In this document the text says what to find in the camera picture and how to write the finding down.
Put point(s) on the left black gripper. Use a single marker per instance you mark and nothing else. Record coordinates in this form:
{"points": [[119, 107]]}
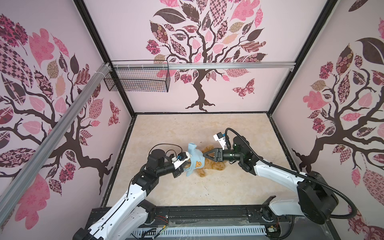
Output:
{"points": [[178, 171]]}

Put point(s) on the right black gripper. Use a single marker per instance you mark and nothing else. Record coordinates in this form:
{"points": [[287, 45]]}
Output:
{"points": [[217, 151]]}

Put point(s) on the brown plush teddy bear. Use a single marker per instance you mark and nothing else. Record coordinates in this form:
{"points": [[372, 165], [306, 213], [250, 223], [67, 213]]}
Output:
{"points": [[210, 166]]}

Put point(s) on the light blue fleece hoodie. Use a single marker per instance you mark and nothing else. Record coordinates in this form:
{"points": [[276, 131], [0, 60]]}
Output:
{"points": [[197, 159]]}

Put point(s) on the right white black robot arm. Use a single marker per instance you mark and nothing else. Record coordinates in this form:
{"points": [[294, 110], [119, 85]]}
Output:
{"points": [[311, 199]]}

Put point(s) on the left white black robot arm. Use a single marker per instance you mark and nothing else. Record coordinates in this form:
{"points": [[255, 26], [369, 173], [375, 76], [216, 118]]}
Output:
{"points": [[127, 214]]}

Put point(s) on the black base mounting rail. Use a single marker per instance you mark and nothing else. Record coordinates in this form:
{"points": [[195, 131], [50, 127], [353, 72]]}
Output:
{"points": [[296, 228]]}

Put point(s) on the black wire mesh basket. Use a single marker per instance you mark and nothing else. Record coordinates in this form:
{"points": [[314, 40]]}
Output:
{"points": [[139, 76]]}

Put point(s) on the white slotted cable duct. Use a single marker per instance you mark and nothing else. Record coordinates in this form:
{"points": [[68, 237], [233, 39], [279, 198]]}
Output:
{"points": [[194, 232]]}

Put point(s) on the rear aluminium rail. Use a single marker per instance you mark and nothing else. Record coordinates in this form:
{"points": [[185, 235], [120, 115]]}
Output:
{"points": [[203, 66]]}

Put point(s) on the aluminium rail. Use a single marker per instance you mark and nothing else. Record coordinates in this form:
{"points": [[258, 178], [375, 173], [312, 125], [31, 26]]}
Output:
{"points": [[23, 180], [203, 66]]}

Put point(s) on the left aluminium rail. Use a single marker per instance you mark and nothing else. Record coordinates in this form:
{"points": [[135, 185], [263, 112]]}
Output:
{"points": [[23, 180]]}

